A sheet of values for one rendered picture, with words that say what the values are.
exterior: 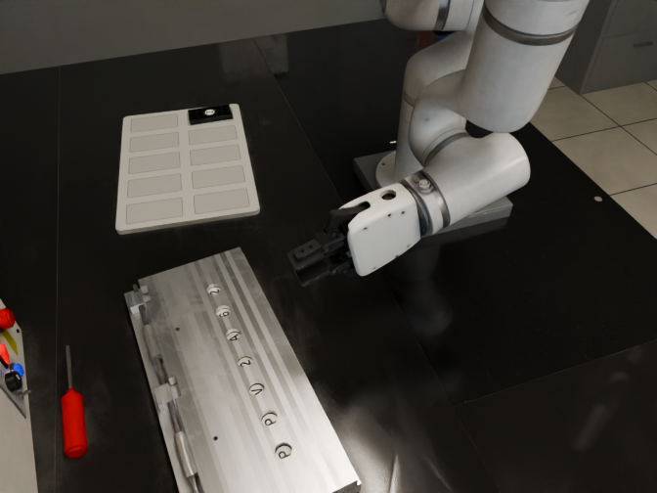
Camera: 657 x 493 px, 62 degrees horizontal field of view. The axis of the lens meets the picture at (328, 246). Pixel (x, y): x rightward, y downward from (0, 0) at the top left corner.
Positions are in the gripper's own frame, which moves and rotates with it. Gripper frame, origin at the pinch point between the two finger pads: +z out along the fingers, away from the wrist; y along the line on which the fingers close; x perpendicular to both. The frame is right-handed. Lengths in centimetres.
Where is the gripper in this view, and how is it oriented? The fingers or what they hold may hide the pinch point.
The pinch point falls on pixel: (309, 263)
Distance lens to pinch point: 70.7
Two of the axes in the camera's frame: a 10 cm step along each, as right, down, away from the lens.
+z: -8.8, 4.6, -1.4
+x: -4.3, -6.4, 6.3
